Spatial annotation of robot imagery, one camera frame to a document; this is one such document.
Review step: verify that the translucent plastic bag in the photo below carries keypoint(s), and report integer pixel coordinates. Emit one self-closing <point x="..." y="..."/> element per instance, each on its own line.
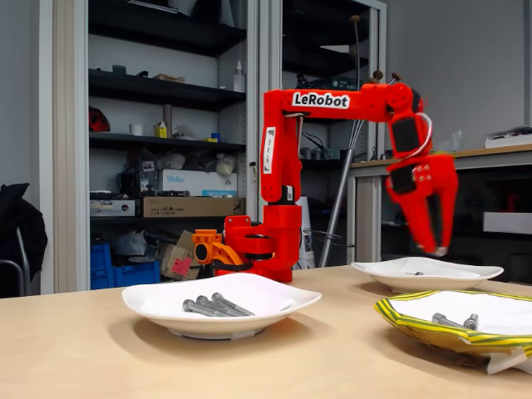
<point x="129" y="243"/>

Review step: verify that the clear drinking glass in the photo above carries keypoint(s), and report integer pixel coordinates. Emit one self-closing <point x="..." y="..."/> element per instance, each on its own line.
<point x="457" y="141"/>

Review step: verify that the flat wooden piece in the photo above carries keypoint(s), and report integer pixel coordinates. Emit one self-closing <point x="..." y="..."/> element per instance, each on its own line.
<point x="168" y="78"/>

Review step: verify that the small blue box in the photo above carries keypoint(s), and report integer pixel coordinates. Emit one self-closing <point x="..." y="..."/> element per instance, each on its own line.
<point x="215" y="137"/>

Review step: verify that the white paper cup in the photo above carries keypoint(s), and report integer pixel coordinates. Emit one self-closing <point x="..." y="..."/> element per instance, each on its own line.
<point x="136" y="129"/>

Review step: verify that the yellow black striped paper dish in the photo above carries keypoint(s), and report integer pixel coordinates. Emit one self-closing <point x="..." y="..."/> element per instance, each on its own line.
<point x="420" y="326"/>

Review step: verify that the red robot arm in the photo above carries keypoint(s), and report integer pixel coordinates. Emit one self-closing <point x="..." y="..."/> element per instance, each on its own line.
<point x="374" y="104"/>

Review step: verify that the small yellow carton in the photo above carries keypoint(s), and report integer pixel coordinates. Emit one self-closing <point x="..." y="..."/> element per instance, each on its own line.
<point x="160" y="131"/>

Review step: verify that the black electronic equipment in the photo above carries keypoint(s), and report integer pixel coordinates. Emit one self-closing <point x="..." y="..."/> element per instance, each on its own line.
<point x="133" y="183"/>

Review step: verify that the small red printed object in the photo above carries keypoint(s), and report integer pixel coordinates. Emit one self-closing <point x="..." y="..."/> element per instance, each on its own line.
<point x="512" y="203"/>

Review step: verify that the small blue plastic crate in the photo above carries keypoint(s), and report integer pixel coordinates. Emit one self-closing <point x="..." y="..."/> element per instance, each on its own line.
<point x="101" y="257"/>
<point x="101" y="279"/>

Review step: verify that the flat white printed box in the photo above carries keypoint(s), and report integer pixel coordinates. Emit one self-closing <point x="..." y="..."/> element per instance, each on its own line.
<point x="112" y="208"/>

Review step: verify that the orange printed plastic part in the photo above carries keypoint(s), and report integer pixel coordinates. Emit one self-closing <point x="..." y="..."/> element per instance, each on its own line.
<point x="208" y="239"/>

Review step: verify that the coat stand with wooden knobs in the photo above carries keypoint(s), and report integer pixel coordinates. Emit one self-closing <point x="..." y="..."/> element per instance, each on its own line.
<point x="336" y="199"/>

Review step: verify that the grey metal chair frame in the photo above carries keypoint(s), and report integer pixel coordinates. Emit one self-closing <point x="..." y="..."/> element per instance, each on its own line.
<point x="25" y="266"/>

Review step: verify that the low cabinet with wooden top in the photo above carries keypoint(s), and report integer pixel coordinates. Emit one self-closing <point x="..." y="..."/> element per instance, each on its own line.
<point x="498" y="160"/>

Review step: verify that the cardboard box with pink label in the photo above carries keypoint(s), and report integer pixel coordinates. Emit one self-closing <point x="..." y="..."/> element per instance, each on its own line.
<point x="170" y="257"/>

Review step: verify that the red black helmet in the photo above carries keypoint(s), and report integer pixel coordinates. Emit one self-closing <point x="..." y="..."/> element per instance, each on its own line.
<point x="99" y="122"/>

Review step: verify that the white tray with parts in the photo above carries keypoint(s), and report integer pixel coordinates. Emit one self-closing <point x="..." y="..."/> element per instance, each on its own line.
<point x="507" y="141"/>

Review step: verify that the grey metal shelf cabinet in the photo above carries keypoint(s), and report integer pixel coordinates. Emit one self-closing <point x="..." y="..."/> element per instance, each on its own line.
<point x="70" y="166"/>
<point x="380" y="41"/>

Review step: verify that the red gripper black motor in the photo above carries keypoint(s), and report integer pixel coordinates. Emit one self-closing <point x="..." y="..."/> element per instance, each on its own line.
<point x="436" y="176"/>

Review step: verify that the small dark box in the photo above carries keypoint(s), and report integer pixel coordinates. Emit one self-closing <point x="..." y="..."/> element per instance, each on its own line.
<point x="119" y="70"/>

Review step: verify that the crumpled white plastic bag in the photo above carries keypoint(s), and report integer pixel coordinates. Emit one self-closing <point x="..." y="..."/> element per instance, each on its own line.
<point x="172" y="161"/>

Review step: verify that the long brown cardboard box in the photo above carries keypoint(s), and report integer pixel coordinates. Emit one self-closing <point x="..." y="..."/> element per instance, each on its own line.
<point x="195" y="207"/>

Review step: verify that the white plastic bottle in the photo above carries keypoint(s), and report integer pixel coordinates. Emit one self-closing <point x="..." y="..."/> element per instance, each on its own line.
<point x="239" y="81"/>

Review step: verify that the black jacket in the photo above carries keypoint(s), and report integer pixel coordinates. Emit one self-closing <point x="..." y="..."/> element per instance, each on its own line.
<point x="12" y="208"/>

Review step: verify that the black flexible tripod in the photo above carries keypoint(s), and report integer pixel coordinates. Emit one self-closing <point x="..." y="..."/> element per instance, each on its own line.
<point x="302" y="81"/>

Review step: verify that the short steel socket screw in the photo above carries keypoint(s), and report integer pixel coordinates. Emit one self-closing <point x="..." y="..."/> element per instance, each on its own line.
<point x="440" y="251"/>
<point x="417" y="273"/>
<point x="439" y="319"/>
<point x="471" y="322"/>

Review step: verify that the wide blue plastic crate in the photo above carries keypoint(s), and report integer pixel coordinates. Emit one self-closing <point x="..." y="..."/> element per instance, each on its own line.
<point x="137" y="274"/>

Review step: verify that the brown cardboard tube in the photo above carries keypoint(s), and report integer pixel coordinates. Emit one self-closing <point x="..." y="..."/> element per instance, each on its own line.
<point x="167" y="114"/>

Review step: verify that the white square ceramic plate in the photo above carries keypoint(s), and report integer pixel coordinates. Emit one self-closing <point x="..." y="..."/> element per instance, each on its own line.
<point x="216" y="328"/>
<point x="374" y="272"/>

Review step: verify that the white Weller box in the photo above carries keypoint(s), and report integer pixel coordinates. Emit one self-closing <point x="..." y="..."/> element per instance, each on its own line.
<point x="199" y="180"/>

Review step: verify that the crumpled clear packaging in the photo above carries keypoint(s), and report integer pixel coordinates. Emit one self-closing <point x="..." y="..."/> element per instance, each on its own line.
<point x="183" y="132"/>

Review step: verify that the dark green box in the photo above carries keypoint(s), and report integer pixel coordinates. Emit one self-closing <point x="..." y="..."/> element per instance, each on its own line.
<point x="345" y="83"/>

